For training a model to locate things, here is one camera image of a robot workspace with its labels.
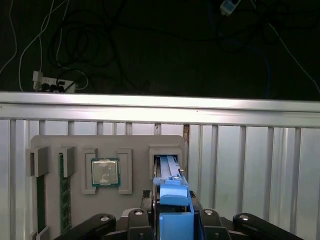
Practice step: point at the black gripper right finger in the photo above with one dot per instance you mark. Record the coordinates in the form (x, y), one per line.
(212, 225)

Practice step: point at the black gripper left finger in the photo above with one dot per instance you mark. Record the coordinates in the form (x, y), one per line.
(140, 225)

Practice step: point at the hard disk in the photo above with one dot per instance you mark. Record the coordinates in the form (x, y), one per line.
(175, 197)

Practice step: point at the grey parts rack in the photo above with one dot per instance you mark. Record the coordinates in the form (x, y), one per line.
(140, 175)

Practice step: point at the silver CPU chip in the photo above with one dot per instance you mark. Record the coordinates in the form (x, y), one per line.
(105, 172)

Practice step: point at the green RAM stick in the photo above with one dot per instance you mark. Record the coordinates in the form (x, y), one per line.
(65, 195)
(41, 200)

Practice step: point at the white power strip with plugs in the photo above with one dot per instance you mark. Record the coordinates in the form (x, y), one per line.
(48, 80)

